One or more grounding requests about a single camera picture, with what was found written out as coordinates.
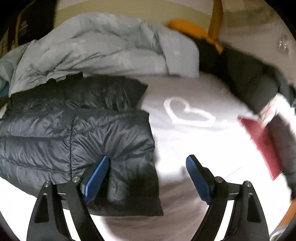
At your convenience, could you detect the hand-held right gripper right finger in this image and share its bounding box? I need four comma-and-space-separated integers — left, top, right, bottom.
186, 155, 270, 241

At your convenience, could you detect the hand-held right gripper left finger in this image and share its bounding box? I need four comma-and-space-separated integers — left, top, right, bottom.
26, 155, 110, 241

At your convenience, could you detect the dark grey down jacket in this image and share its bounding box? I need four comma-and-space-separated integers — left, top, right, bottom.
0, 108, 164, 217

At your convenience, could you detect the red notebook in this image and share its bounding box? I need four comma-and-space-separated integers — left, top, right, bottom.
238, 116, 284, 181

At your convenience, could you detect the white heart print bed sheet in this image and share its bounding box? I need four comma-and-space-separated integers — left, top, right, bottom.
0, 74, 294, 241

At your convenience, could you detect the black puffer jacket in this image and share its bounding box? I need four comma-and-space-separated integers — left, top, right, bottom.
9, 72, 148, 114

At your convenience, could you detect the grey folded cloth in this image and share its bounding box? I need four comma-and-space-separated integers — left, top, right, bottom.
266, 115, 295, 183

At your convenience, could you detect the white floral cloth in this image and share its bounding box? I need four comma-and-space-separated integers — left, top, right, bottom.
258, 94, 292, 127

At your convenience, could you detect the dark green puffer coat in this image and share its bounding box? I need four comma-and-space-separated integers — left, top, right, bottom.
194, 38, 292, 112

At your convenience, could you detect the small blue cloth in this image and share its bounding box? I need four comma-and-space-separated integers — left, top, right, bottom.
0, 83, 11, 99

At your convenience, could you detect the light blue floral duvet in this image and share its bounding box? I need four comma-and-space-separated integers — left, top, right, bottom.
0, 13, 200, 93

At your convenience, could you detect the orange pillow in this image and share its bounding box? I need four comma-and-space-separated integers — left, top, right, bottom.
168, 20, 223, 52

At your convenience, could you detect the black bag at headboard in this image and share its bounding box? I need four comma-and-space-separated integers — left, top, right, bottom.
14, 0, 58, 44

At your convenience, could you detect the white wall device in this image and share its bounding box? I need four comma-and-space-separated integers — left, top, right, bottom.
279, 35, 289, 50

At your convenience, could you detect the wooden bunk bed frame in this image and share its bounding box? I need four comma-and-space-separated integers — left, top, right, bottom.
208, 0, 223, 40

